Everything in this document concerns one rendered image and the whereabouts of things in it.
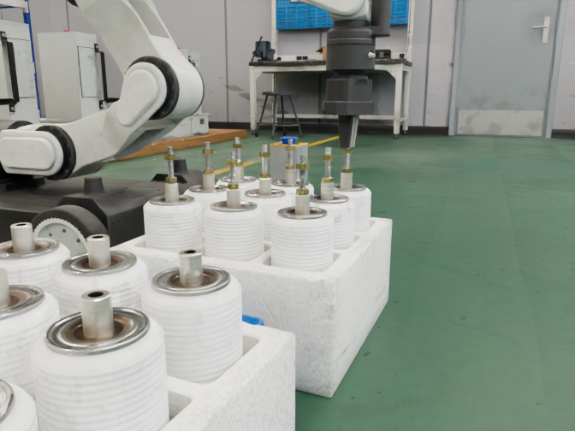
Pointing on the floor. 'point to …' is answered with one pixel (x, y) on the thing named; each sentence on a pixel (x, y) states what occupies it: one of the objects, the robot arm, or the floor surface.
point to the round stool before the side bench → (281, 113)
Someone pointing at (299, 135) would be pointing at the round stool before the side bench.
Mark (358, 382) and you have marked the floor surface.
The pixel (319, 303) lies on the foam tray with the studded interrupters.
